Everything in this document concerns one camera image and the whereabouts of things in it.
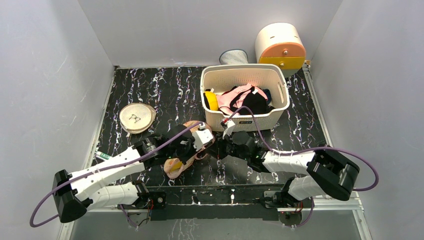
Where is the yellow bra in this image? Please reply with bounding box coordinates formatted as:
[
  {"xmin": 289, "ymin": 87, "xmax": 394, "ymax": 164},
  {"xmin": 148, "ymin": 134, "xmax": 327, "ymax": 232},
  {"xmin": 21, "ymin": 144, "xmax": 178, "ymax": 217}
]
[{"xmin": 170, "ymin": 161, "xmax": 183, "ymax": 172}]

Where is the round beige mesh laundry bag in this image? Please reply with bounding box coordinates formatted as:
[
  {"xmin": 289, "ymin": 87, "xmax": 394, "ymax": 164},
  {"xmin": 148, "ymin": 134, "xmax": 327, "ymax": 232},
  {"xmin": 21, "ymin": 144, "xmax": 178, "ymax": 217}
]
[{"xmin": 118, "ymin": 103, "xmax": 156, "ymax": 134}]

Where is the white mesh cylinder bag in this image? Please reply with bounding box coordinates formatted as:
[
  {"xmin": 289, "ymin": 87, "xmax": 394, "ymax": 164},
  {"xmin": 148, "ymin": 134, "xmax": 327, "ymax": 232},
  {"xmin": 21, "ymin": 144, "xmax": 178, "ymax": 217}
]
[{"xmin": 218, "ymin": 49, "xmax": 249, "ymax": 65}]

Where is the yellow garment in basket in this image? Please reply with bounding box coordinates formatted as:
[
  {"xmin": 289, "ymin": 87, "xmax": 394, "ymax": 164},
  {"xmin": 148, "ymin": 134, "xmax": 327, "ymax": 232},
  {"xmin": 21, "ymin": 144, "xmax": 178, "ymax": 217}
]
[{"xmin": 203, "ymin": 91, "xmax": 219, "ymax": 111}]

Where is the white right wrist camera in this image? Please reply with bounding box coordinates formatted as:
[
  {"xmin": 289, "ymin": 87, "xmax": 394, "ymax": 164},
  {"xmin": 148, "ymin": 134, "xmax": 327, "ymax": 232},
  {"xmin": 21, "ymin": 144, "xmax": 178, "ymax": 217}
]
[{"xmin": 221, "ymin": 118, "xmax": 236, "ymax": 140}]

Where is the cream orange drawer box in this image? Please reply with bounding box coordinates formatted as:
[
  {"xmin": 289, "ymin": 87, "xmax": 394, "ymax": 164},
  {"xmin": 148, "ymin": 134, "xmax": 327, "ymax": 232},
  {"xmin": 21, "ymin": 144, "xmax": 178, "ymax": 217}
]
[{"xmin": 254, "ymin": 22, "xmax": 306, "ymax": 78}]

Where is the orange floral bra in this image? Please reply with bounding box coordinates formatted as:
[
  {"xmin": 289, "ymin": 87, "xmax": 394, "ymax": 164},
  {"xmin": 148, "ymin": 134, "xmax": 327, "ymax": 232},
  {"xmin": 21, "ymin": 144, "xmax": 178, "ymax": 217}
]
[{"xmin": 163, "ymin": 137, "xmax": 215, "ymax": 180}]

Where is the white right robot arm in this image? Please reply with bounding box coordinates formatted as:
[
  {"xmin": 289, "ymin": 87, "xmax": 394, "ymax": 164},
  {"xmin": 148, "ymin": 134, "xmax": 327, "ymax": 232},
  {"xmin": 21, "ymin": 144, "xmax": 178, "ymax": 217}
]
[{"xmin": 207, "ymin": 131, "xmax": 360, "ymax": 207}]

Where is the dark blue garment in basket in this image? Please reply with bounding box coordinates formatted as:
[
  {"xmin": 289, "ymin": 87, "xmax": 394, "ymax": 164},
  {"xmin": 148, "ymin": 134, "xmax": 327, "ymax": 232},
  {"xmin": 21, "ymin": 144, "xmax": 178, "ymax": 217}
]
[{"xmin": 262, "ymin": 89, "xmax": 272, "ymax": 104}]

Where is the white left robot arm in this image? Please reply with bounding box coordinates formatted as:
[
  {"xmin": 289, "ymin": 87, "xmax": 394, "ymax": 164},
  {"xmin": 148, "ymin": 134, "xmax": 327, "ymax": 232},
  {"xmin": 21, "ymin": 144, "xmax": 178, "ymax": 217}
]
[{"xmin": 52, "ymin": 121, "xmax": 213, "ymax": 223}]

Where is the cream perforated plastic basket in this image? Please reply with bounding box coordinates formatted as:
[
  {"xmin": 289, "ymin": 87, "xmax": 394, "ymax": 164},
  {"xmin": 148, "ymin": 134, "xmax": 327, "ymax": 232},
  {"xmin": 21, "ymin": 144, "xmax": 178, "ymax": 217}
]
[{"xmin": 200, "ymin": 64, "xmax": 290, "ymax": 132}]

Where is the pink bra in basket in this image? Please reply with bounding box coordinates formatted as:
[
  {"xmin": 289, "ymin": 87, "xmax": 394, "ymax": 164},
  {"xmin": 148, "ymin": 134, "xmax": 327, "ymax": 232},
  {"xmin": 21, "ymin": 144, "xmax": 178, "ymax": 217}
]
[{"xmin": 216, "ymin": 84, "xmax": 270, "ymax": 115}]

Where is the aluminium front frame rail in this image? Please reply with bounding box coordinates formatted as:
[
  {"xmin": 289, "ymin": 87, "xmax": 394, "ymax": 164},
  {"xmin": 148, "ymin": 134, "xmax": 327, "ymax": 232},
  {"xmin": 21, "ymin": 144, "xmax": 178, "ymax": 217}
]
[{"xmin": 63, "ymin": 187, "xmax": 365, "ymax": 214}]

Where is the black bra in basket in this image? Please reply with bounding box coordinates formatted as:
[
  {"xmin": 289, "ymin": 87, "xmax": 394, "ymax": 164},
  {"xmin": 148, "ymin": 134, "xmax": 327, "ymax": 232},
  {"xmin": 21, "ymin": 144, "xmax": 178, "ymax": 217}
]
[{"xmin": 229, "ymin": 86, "xmax": 275, "ymax": 115}]

